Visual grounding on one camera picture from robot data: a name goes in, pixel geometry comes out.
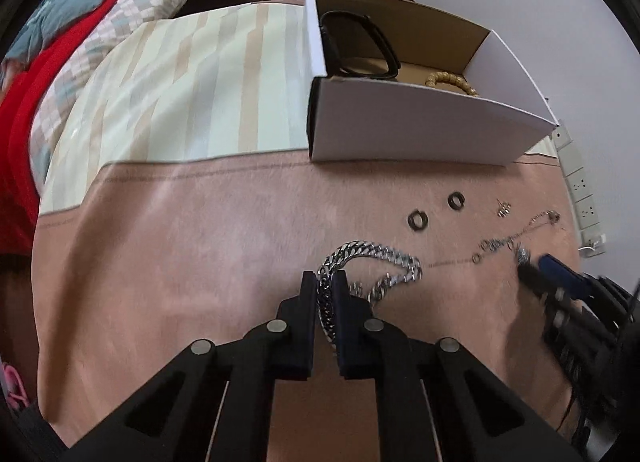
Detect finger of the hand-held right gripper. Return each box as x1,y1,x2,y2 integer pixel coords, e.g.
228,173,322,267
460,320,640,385
516,262,568,315
539,253,601,299

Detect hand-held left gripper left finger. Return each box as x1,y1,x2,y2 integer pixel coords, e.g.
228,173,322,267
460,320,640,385
60,270,320,462

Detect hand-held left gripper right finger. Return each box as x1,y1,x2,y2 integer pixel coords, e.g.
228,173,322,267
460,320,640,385
332,270,587,462

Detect thin pendant necklace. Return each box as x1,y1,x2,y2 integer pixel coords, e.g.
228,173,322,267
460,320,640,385
427,210,562,271

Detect thick silver chain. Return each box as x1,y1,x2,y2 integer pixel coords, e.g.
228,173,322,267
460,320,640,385
316,240,424,349

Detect white cardboard box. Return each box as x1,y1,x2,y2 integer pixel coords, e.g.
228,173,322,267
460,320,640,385
303,0,560,168

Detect white power strip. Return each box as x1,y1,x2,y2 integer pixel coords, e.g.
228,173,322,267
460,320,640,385
550,120,609,259

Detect pink and striped blanket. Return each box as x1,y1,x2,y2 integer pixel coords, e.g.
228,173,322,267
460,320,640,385
30,0,589,462

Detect black sunglasses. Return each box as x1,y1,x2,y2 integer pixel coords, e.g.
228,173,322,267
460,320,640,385
319,10,401,82

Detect pink slipper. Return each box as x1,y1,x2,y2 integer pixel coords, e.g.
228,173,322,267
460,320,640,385
0,362,31,409

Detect red blanket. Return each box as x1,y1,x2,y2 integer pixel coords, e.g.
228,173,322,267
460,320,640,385
0,0,151,259

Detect wooden bead bracelet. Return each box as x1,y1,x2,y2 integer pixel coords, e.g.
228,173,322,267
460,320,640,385
425,70,480,98

